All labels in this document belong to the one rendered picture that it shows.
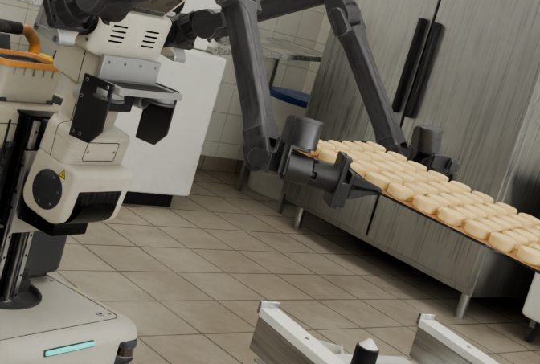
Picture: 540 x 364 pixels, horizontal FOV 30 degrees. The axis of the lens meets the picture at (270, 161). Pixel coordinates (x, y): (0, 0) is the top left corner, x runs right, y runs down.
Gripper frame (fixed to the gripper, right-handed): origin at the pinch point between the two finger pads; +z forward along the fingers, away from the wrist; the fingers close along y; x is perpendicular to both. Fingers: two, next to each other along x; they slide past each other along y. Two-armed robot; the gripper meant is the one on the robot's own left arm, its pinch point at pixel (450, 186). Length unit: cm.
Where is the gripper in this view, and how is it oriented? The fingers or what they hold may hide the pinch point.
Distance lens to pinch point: 233.8
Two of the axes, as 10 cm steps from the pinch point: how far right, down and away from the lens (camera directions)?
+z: 1.8, 2.7, -9.5
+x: -9.3, -2.6, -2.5
